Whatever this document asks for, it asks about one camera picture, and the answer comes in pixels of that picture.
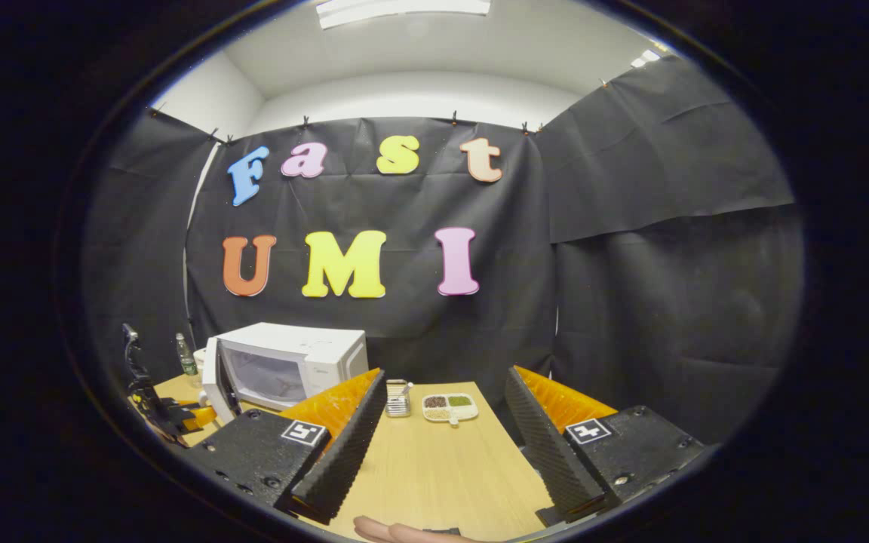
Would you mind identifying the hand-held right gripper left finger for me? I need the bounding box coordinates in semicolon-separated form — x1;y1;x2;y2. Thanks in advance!
178;368;390;526

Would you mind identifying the black backdrop cloth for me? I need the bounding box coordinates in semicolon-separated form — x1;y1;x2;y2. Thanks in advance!
80;54;805;446

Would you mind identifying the white microwave oven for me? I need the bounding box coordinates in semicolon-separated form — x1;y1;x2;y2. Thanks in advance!
201;322;369;427

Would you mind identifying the divided plate with grains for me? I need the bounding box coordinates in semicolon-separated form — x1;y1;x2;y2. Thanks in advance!
422;393;479;428

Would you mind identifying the small metal tin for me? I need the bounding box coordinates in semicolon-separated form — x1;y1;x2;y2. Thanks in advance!
385;379;414;419

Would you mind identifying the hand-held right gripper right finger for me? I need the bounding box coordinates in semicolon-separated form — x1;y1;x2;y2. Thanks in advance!
505;366;711;523

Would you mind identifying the long ceiling light panel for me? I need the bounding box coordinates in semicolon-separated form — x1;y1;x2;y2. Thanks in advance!
316;0;492;29

